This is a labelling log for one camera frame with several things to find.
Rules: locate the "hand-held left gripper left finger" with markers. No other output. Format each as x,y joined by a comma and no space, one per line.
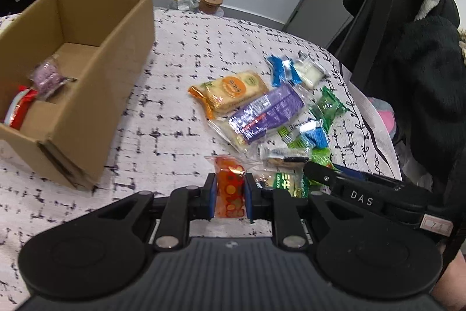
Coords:
210,200

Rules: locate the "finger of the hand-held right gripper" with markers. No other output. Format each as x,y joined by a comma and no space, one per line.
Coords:
318,174
351,174

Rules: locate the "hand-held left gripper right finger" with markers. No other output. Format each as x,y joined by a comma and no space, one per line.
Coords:
248,201

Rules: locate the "light green snack packet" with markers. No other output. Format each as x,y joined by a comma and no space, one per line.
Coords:
319,156

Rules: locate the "orange dotted snack packet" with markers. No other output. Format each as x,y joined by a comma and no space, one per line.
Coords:
229,187

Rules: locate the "clear black label snack packet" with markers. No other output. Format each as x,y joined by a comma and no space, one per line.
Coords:
280,154

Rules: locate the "small green white snack packet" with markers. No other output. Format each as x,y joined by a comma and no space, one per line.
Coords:
291,133

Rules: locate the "dark green snack packet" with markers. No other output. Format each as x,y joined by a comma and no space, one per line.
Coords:
327,107

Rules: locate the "purple label snack packet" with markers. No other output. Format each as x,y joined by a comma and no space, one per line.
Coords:
265,112

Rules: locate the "orange cracker packet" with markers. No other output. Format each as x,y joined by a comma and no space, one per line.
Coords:
233,88

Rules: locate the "brown cardboard box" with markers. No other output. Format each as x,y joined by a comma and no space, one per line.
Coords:
120,52

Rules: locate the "pink plush toy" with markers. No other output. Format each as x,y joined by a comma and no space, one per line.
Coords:
382,118

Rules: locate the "clear white snack packet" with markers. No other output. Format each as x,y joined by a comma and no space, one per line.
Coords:
309,74

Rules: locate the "blue foil snack packet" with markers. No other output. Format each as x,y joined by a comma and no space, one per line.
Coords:
278,70

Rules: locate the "black jacket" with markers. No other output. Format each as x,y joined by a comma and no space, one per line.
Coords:
429,77

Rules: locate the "brown paper cup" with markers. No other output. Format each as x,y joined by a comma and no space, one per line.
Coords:
210,3

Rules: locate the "clear plastic bag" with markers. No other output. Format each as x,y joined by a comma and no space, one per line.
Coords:
184,0

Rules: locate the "red snack packet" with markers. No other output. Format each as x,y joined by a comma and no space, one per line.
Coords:
22,108

